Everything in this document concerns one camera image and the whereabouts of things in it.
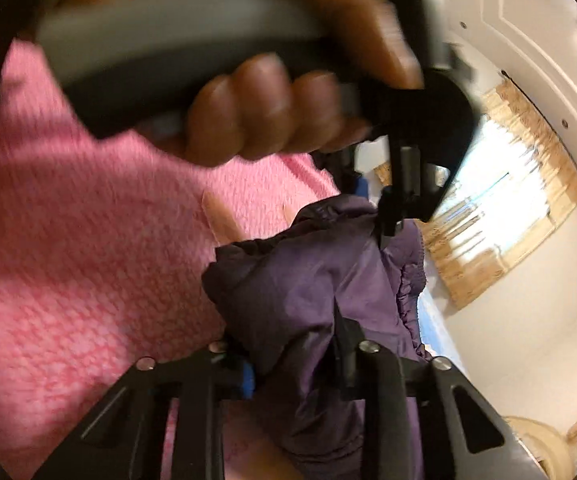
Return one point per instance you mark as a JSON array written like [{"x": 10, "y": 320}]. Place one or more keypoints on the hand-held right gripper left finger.
[{"x": 247, "y": 380}]

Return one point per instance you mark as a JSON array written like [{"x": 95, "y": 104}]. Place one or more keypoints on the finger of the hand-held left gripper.
[
  {"x": 348, "y": 172},
  {"x": 401, "y": 185}
]

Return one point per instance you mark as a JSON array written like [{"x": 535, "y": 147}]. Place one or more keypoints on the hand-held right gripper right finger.
[{"x": 348, "y": 360}]

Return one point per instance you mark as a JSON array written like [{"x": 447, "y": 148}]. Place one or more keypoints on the purple padded jacket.
[{"x": 293, "y": 285}]

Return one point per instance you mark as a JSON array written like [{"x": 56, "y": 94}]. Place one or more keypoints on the person's left hand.
[{"x": 268, "y": 115}]

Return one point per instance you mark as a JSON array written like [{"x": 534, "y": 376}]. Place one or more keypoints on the blue dotted bed sheet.
[{"x": 431, "y": 330}]

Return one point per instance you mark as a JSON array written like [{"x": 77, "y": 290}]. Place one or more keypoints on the dark curtain rod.
[{"x": 548, "y": 125}]

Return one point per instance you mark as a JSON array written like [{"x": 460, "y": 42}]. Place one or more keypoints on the beige patterned curtain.
[{"x": 560, "y": 182}]

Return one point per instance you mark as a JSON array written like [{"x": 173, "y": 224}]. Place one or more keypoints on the pink blanket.
[{"x": 68, "y": 260}]

